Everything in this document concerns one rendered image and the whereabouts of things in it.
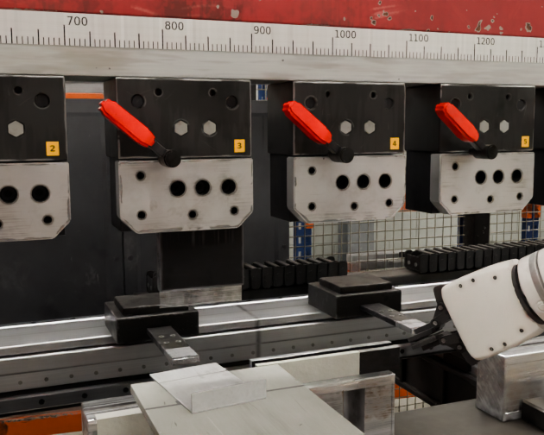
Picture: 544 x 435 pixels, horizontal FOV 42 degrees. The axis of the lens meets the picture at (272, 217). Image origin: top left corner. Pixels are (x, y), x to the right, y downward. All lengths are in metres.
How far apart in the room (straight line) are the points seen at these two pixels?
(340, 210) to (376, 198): 0.05
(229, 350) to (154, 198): 0.43
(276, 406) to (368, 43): 0.43
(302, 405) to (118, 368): 0.41
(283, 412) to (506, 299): 0.30
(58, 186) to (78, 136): 0.56
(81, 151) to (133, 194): 0.55
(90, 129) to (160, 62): 0.55
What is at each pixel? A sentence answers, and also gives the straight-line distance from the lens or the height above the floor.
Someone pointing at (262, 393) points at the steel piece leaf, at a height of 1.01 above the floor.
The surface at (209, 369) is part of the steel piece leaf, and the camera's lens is 0.87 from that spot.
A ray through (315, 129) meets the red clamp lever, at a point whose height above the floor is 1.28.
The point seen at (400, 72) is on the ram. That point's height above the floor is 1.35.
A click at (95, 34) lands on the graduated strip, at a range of 0.77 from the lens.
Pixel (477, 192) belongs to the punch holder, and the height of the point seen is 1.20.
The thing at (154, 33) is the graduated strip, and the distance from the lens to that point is 0.78.
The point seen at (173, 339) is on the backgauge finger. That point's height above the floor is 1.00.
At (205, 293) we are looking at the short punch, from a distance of 0.85.
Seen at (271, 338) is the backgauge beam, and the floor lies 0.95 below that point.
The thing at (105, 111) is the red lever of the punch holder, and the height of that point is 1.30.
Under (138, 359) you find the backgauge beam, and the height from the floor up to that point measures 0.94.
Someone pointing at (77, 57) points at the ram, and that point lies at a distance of 0.76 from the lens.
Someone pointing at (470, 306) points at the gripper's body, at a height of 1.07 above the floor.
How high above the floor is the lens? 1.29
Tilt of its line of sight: 7 degrees down
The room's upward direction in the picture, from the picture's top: straight up
